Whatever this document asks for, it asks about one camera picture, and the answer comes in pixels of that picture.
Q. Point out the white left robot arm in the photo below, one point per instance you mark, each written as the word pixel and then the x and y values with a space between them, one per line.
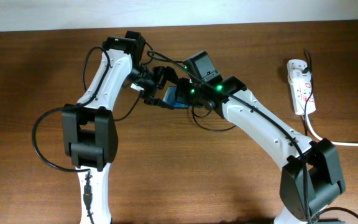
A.
pixel 89 131

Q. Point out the blue smartphone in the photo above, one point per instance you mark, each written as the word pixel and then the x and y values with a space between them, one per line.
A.
pixel 169 98

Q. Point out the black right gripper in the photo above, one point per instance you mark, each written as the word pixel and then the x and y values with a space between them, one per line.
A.
pixel 183 84

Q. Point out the white charger plug adapter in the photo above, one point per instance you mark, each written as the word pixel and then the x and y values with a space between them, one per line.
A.
pixel 299 75

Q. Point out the white power strip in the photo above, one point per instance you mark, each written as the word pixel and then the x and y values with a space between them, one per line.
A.
pixel 302 97

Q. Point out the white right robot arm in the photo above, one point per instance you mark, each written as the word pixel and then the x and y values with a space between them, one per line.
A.
pixel 312 176

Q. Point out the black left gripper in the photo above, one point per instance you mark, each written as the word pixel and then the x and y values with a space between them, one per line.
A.
pixel 164 73

